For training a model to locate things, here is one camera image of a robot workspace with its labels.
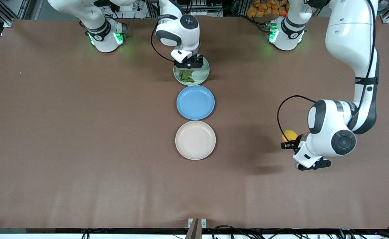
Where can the green lettuce leaf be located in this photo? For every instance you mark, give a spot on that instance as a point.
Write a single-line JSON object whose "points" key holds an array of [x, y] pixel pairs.
{"points": [[186, 77]]}

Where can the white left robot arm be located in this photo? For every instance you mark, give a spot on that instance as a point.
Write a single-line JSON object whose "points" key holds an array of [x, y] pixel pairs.
{"points": [[347, 33]]}

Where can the brown post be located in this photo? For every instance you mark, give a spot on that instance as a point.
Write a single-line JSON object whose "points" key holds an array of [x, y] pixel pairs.
{"points": [[193, 230]]}

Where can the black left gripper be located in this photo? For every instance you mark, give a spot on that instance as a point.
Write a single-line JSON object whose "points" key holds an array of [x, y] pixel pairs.
{"points": [[293, 143]]}

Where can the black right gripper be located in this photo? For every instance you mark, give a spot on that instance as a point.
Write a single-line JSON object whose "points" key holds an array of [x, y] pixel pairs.
{"points": [[194, 62]]}

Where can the metal table edge bracket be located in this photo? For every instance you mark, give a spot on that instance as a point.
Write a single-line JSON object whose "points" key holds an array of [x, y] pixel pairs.
{"points": [[203, 223]]}

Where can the light green round plate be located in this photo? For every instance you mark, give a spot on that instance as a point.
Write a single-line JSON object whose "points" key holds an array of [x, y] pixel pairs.
{"points": [[203, 75]]}

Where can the yellow lemon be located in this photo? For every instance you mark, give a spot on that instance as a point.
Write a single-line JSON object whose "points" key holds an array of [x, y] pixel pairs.
{"points": [[290, 135]]}

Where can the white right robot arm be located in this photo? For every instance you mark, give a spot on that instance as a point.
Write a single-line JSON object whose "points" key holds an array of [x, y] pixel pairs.
{"points": [[178, 30]]}

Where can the beige round plate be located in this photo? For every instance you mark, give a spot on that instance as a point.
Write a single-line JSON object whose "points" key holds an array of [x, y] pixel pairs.
{"points": [[195, 140]]}

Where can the orange snack packets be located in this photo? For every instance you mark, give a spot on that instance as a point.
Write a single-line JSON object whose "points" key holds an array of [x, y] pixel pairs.
{"points": [[264, 8]]}

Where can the blue round plate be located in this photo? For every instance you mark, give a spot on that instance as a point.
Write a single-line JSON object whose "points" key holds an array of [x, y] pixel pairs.
{"points": [[195, 103]]}

